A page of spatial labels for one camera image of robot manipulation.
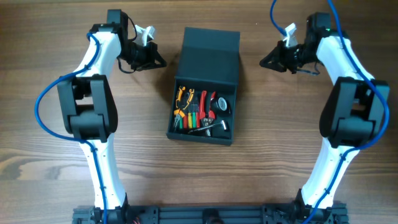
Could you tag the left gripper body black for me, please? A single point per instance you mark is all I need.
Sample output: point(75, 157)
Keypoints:
point(148, 56)

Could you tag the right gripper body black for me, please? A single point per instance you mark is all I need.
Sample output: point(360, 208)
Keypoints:
point(288, 58)

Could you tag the orange black long-nose pliers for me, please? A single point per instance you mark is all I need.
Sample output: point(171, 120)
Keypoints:
point(182, 101)

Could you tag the dark green lidded box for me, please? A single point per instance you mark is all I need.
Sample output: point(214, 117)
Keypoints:
point(209, 61)

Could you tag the clear case coloured mini screwdrivers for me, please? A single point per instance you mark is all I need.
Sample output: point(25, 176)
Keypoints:
point(190, 121)

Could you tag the black round tape measure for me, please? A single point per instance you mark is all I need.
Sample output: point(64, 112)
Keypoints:
point(220, 106)

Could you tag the red handled snips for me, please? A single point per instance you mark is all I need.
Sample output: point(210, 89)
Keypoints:
point(206, 116)

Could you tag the silver L-shaped socket wrench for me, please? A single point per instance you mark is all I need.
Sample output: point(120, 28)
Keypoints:
point(222, 123)

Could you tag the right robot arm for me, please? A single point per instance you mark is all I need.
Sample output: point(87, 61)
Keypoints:
point(354, 117)

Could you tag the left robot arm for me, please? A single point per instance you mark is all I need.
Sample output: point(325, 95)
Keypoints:
point(90, 115)

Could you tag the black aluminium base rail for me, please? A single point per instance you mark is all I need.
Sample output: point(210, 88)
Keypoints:
point(261, 214)

